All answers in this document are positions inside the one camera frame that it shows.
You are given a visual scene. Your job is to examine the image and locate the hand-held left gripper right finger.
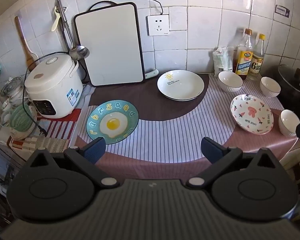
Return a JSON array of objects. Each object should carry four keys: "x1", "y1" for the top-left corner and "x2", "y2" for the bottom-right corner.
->
[{"x1": 186, "y1": 137, "x2": 282, "y2": 188}]

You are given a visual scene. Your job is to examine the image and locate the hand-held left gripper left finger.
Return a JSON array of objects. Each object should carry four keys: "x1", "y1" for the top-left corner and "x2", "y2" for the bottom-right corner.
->
[{"x1": 25, "y1": 137, "x2": 119, "y2": 188}]

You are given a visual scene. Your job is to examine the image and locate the white ribbed bowl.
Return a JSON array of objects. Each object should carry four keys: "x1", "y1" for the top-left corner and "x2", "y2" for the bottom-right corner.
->
[
  {"x1": 278, "y1": 109, "x2": 300, "y2": 137},
  {"x1": 260, "y1": 76, "x2": 281, "y2": 98},
  {"x1": 217, "y1": 70, "x2": 244, "y2": 92}
]

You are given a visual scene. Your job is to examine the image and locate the blue egg print plate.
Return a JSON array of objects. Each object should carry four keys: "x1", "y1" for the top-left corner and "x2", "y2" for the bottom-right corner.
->
[{"x1": 86, "y1": 100, "x2": 140, "y2": 145}]

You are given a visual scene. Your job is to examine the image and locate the pink rabbit print plate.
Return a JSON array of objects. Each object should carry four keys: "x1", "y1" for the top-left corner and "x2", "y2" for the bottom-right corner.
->
[{"x1": 230, "y1": 94, "x2": 274, "y2": 135}]

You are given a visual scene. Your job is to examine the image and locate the plain white plate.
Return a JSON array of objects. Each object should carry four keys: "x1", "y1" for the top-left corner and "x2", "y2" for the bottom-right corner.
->
[{"x1": 162, "y1": 94, "x2": 202, "y2": 102}]

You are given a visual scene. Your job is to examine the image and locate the white sun print plate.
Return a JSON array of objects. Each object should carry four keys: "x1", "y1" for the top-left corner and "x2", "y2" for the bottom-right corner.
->
[{"x1": 157, "y1": 69, "x2": 205, "y2": 99}]

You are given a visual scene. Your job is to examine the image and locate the black gas stove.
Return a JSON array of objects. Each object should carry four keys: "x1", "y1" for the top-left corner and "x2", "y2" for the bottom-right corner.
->
[{"x1": 281, "y1": 97, "x2": 300, "y2": 123}]

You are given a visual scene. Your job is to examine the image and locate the red striped mat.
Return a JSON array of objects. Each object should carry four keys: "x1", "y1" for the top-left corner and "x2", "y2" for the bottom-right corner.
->
[{"x1": 36, "y1": 109, "x2": 82, "y2": 140}]

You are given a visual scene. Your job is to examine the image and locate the striped pink brown tablecloth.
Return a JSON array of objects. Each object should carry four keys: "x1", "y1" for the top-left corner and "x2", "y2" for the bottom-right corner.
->
[{"x1": 72, "y1": 72, "x2": 300, "y2": 178}]

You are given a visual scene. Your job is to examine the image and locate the woven beige mat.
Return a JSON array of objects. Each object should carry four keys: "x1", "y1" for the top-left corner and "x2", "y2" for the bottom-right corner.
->
[{"x1": 11, "y1": 135, "x2": 72, "y2": 155}]

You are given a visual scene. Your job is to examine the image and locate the glass wok lid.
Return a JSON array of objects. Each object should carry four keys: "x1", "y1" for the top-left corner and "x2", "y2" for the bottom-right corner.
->
[{"x1": 278, "y1": 64, "x2": 300, "y2": 95}]

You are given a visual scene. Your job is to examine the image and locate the white dish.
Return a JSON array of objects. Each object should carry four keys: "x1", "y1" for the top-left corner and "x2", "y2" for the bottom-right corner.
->
[{"x1": 9, "y1": 127, "x2": 37, "y2": 140}]

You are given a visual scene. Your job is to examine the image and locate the green strainer basket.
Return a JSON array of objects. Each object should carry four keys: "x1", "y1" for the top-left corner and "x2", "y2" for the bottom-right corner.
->
[{"x1": 9, "y1": 104, "x2": 37, "y2": 133}]

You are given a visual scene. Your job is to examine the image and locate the white rice cooker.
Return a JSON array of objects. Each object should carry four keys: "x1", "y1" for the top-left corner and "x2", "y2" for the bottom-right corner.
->
[{"x1": 24, "y1": 53, "x2": 83, "y2": 119}]

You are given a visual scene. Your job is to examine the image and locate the clear vinegar bottle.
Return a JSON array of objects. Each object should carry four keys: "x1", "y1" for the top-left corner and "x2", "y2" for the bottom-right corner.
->
[{"x1": 247, "y1": 33, "x2": 266, "y2": 81}]

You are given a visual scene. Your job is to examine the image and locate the white seasoning bag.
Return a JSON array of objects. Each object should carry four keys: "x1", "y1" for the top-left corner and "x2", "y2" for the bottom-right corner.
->
[{"x1": 212, "y1": 46, "x2": 234, "y2": 78}]

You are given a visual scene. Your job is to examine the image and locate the brown sauce bottle yellow label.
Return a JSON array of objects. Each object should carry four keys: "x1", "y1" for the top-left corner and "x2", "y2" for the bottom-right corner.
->
[{"x1": 235, "y1": 28, "x2": 255, "y2": 80}]

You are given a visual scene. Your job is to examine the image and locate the steel ladle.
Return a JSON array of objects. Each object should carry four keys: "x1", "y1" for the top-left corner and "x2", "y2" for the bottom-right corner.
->
[{"x1": 57, "y1": 0, "x2": 90, "y2": 60}]

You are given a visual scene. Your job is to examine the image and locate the white cutting board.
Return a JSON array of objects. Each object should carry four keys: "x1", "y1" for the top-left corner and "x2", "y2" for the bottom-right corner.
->
[{"x1": 73, "y1": 1, "x2": 144, "y2": 87}]

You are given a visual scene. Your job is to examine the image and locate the wooden spatula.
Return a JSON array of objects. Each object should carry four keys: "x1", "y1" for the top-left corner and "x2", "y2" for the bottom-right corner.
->
[{"x1": 14, "y1": 16, "x2": 37, "y2": 72}]

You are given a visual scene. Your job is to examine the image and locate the cream hanging peeler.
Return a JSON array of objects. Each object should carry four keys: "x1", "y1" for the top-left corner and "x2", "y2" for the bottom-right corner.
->
[{"x1": 51, "y1": 6, "x2": 63, "y2": 32}]

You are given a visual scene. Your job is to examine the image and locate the black rice cooker cord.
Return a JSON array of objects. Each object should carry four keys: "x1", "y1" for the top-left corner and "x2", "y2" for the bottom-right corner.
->
[{"x1": 22, "y1": 57, "x2": 47, "y2": 137}]

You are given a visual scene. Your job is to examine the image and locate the white handled knife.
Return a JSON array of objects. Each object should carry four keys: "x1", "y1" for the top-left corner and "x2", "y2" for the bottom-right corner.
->
[{"x1": 144, "y1": 69, "x2": 159, "y2": 80}]

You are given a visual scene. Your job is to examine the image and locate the wall sticker label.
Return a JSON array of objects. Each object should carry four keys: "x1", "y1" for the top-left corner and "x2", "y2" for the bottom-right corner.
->
[{"x1": 275, "y1": 4, "x2": 290, "y2": 18}]

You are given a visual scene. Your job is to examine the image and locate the white wall socket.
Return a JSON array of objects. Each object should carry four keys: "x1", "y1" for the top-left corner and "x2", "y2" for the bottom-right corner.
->
[{"x1": 147, "y1": 14, "x2": 170, "y2": 36}]

